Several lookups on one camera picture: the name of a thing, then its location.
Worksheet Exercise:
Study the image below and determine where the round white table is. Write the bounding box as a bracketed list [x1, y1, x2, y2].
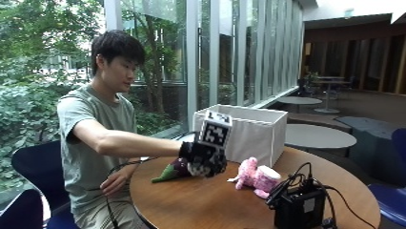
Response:
[277, 95, 323, 114]
[283, 123, 358, 151]

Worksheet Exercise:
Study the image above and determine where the white marker cube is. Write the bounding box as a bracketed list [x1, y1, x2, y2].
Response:
[198, 111, 233, 150]

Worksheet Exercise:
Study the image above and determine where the black electronics box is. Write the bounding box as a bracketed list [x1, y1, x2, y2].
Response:
[265, 177, 327, 229]

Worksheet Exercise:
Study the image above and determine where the black glove cable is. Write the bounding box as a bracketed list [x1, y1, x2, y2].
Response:
[86, 131, 201, 229]

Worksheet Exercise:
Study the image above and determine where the purple eggplant soft toy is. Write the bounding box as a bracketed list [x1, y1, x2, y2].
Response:
[149, 157, 193, 184]

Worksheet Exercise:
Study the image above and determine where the blue chair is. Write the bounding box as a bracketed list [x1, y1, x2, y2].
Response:
[10, 140, 81, 229]
[366, 127, 406, 227]
[0, 189, 44, 229]

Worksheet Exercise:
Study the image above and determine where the pink soft toy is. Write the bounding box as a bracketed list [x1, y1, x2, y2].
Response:
[226, 156, 283, 199]

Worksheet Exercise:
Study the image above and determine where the white fabric storage box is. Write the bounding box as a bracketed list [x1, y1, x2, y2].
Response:
[191, 104, 289, 168]

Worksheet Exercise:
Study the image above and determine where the tall round bar table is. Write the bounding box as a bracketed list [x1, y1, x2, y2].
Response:
[311, 75, 351, 115]

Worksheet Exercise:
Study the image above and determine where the the person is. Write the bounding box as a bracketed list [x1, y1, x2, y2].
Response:
[56, 29, 229, 229]

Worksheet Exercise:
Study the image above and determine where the grey bench seat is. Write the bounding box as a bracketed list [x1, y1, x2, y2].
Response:
[286, 113, 406, 187]

